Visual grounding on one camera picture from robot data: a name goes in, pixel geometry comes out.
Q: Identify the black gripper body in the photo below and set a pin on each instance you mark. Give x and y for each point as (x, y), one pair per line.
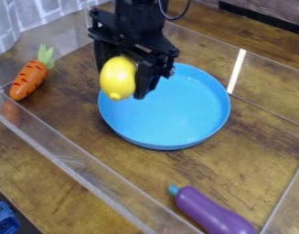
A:
(133, 27)

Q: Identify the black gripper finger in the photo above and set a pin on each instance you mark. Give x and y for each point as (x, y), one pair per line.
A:
(104, 51)
(149, 69)

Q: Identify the yellow toy lemon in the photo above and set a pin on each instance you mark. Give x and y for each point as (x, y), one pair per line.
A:
(117, 78)

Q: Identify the blue round tray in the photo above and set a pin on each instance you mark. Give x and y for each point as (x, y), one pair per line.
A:
(177, 116)

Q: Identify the orange toy carrot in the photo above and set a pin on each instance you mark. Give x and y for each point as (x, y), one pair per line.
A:
(32, 74)

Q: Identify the purple toy eggplant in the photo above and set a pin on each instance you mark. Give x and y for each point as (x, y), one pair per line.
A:
(216, 219)

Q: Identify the blue object at corner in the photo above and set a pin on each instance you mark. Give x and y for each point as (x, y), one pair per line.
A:
(9, 223)

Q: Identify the clear acrylic enclosure wall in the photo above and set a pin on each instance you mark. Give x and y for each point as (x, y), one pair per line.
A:
(78, 181)

